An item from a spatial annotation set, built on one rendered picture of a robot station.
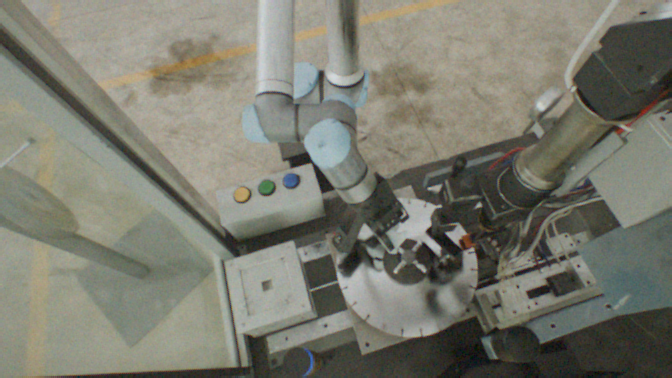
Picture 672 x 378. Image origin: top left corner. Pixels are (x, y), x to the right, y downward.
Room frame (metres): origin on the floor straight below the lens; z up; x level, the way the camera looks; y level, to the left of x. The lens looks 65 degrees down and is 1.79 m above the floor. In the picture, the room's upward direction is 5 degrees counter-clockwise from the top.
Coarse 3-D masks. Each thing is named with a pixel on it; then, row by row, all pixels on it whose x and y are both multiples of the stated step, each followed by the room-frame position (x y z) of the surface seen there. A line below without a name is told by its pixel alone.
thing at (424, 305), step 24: (360, 240) 0.26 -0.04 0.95; (432, 240) 0.25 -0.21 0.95; (456, 240) 0.24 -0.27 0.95; (336, 264) 0.21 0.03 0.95; (360, 264) 0.20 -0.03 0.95; (432, 264) 0.19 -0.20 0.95; (456, 264) 0.19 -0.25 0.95; (360, 288) 0.15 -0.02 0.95; (384, 288) 0.15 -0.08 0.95; (408, 288) 0.14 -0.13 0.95; (432, 288) 0.14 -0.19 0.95; (456, 288) 0.13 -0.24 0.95; (360, 312) 0.10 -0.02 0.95; (384, 312) 0.09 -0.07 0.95; (408, 312) 0.09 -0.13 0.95; (432, 312) 0.09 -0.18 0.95; (456, 312) 0.08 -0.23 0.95; (408, 336) 0.04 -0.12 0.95
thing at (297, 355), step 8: (288, 352) 0.02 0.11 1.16; (296, 352) 0.02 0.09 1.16; (304, 352) 0.02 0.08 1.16; (288, 360) 0.01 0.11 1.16; (296, 360) 0.01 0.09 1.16; (304, 360) 0.01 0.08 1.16; (312, 360) 0.01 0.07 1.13; (288, 368) 0.00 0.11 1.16; (296, 368) 0.00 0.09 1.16; (304, 368) 0.00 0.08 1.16; (296, 376) -0.02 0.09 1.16
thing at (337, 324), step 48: (576, 144) 0.22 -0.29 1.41; (528, 192) 0.21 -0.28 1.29; (288, 240) 0.34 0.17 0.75; (480, 240) 0.26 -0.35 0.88; (528, 240) 0.28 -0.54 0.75; (576, 240) 0.27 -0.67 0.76; (336, 288) 0.19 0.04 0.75; (480, 288) 0.16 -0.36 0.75; (288, 336) 0.07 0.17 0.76; (336, 336) 0.06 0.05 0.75; (384, 336) 0.05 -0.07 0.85
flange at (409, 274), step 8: (408, 240) 0.25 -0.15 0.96; (408, 248) 0.23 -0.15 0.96; (424, 248) 0.23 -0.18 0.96; (384, 256) 0.22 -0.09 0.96; (392, 256) 0.22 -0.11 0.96; (400, 256) 0.21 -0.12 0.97; (416, 256) 0.21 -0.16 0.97; (424, 256) 0.21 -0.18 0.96; (384, 264) 0.20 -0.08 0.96; (392, 264) 0.20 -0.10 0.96; (424, 264) 0.19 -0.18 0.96; (392, 272) 0.18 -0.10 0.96; (400, 272) 0.18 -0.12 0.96; (408, 272) 0.18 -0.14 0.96; (416, 272) 0.17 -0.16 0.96; (424, 272) 0.17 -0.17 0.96; (400, 280) 0.16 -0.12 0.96; (408, 280) 0.16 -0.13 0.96; (416, 280) 0.16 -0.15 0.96
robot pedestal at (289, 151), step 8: (280, 144) 0.69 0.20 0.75; (288, 144) 0.69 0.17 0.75; (296, 144) 0.69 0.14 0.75; (304, 144) 0.69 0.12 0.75; (280, 152) 0.66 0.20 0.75; (288, 152) 0.66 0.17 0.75; (296, 152) 0.66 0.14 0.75; (304, 152) 0.65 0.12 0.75; (288, 160) 0.64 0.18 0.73; (296, 160) 0.66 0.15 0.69; (304, 160) 0.67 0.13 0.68; (320, 176) 0.67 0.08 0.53; (320, 184) 0.67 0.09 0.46; (328, 184) 0.68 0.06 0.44
